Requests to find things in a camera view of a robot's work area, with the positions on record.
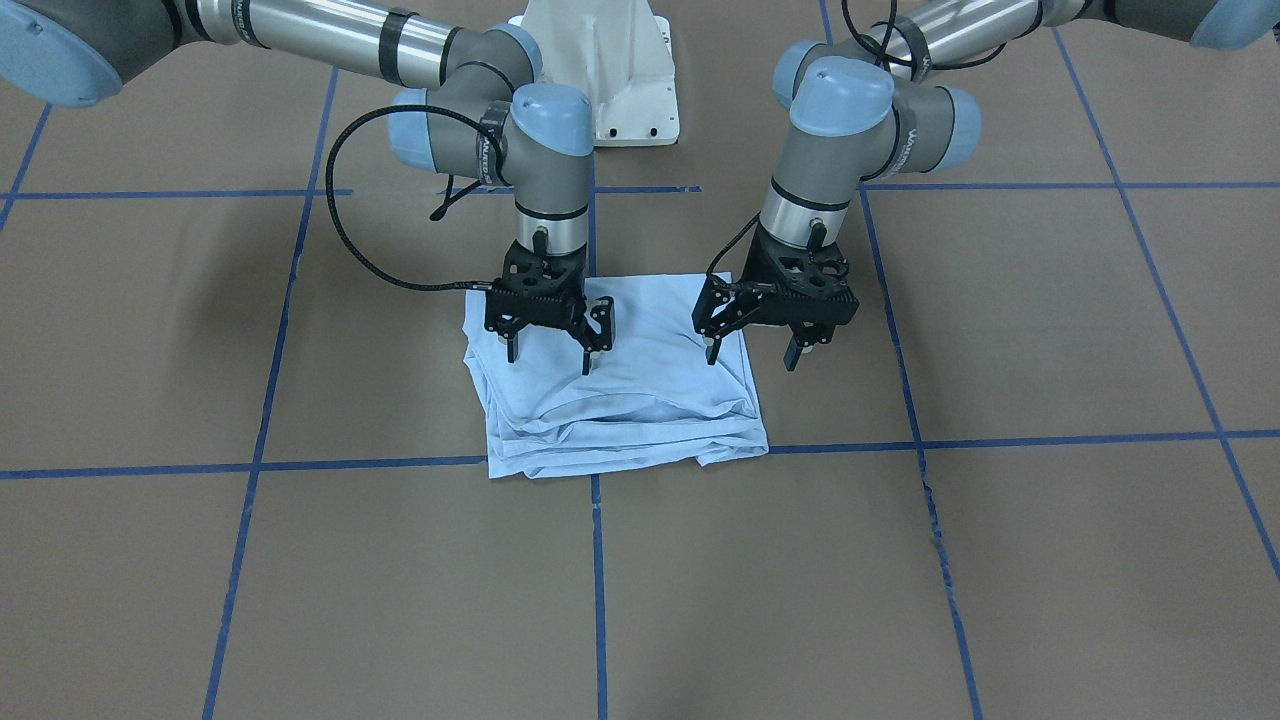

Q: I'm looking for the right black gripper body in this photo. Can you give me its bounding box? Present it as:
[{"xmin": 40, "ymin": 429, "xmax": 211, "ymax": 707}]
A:
[{"xmin": 484, "ymin": 242, "xmax": 588, "ymax": 337}]

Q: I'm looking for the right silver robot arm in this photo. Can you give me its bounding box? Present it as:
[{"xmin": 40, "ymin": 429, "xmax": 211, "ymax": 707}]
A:
[{"xmin": 1, "ymin": 1, "xmax": 614, "ymax": 373}]

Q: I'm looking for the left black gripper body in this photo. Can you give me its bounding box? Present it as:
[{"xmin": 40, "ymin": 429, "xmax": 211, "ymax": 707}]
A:
[{"xmin": 740, "ymin": 222, "xmax": 859, "ymax": 331}]

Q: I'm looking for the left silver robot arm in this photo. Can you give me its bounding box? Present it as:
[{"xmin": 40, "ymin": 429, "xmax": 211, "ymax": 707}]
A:
[{"xmin": 692, "ymin": 1, "xmax": 1277, "ymax": 369}]

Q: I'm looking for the light blue t-shirt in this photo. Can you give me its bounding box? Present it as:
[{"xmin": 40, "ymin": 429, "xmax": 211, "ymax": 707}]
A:
[{"xmin": 463, "ymin": 274, "xmax": 769, "ymax": 480}]

